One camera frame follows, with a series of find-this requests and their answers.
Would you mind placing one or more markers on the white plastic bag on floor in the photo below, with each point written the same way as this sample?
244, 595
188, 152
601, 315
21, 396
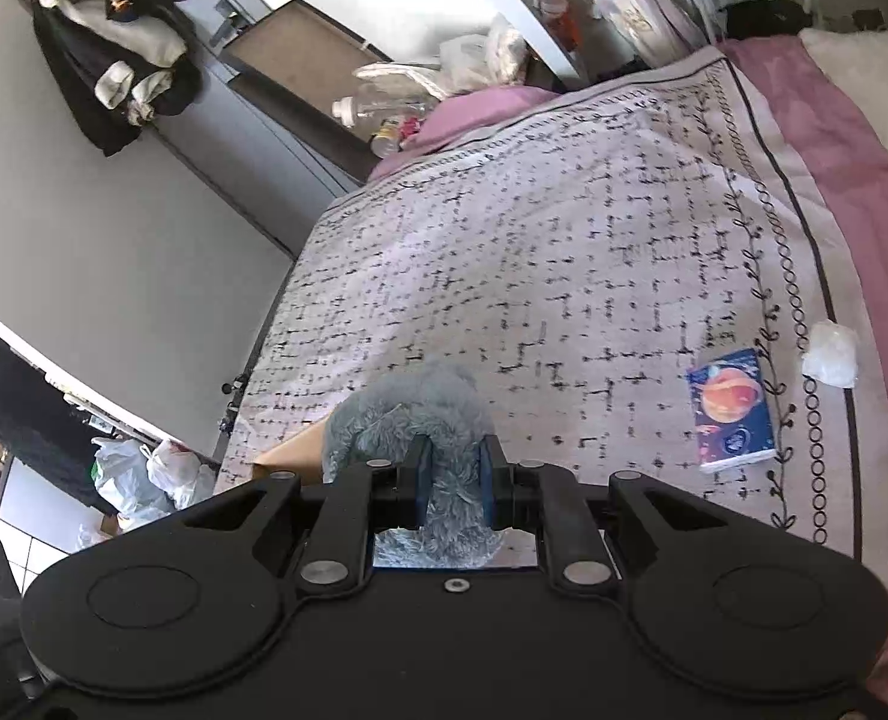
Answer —
120, 477

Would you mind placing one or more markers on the clear plastic bag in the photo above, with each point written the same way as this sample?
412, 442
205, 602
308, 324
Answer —
831, 355

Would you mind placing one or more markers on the black and white hanging clothes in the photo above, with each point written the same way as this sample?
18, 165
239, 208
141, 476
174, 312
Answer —
119, 64

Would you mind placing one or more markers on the grey plush toy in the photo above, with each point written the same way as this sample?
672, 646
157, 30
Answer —
437, 400

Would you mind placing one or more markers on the white desk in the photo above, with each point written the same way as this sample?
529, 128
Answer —
576, 43

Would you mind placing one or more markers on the white black patterned blanket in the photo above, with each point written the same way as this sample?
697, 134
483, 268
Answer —
578, 261

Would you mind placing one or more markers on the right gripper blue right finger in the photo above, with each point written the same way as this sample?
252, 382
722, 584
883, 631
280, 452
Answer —
496, 483

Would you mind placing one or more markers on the grey door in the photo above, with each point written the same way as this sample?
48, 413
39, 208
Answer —
280, 184

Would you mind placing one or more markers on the brown cardboard box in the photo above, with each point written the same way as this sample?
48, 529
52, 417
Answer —
300, 454

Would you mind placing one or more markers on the leaning brown framed board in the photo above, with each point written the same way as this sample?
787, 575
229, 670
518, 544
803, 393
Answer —
293, 65

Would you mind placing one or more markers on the white fluffy duvet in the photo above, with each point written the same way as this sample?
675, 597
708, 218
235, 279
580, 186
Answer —
856, 63

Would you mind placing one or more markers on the pink bed sheet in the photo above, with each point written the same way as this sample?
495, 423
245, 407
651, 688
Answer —
836, 143

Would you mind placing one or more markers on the planet cover book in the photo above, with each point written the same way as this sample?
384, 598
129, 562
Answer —
732, 423

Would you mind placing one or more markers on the white plastic bags pile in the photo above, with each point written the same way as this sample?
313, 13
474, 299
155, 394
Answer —
465, 64

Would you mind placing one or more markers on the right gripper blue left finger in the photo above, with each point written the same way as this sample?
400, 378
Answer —
417, 480

